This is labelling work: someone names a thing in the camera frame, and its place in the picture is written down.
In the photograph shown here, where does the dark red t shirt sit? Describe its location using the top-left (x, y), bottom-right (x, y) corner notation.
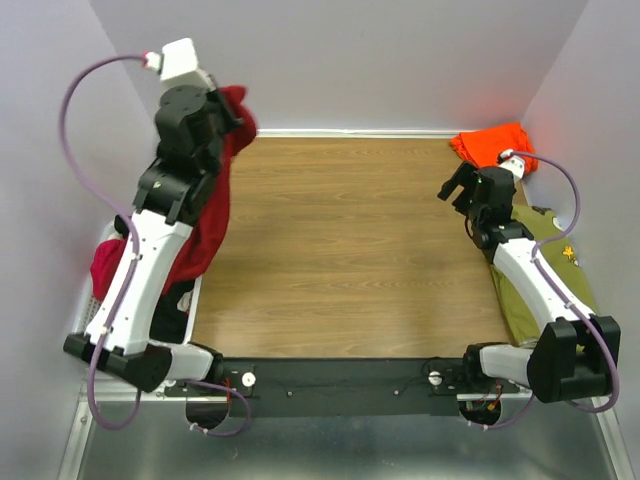
top-left (162, 84), bottom-right (257, 294)

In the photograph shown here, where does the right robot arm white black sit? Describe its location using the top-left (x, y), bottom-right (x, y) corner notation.
top-left (438, 152), bottom-right (621, 408)

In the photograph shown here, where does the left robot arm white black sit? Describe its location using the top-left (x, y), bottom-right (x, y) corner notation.
top-left (63, 73), bottom-right (243, 395)

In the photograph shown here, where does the folded orange t shirt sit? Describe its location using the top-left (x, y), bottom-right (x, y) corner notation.
top-left (449, 122), bottom-right (535, 168)

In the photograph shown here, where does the olive green t shirt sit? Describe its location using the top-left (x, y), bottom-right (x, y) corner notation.
top-left (490, 204), bottom-right (597, 346)

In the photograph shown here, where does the pink garment in basket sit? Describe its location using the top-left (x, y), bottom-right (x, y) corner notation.
top-left (90, 238), bottom-right (127, 302)

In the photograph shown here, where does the black garment in basket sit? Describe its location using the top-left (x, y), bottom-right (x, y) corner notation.
top-left (103, 215), bottom-right (195, 343)

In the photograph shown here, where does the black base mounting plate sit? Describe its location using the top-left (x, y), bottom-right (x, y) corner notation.
top-left (164, 355), bottom-right (521, 420)

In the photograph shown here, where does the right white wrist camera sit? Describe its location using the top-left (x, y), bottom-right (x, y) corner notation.
top-left (498, 149), bottom-right (526, 183)

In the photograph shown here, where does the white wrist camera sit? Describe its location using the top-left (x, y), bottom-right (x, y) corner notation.
top-left (498, 149), bottom-right (526, 183)
top-left (160, 38), bottom-right (214, 91)

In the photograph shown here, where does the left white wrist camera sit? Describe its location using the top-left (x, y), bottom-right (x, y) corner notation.
top-left (160, 38), bottom-right (214, 91)

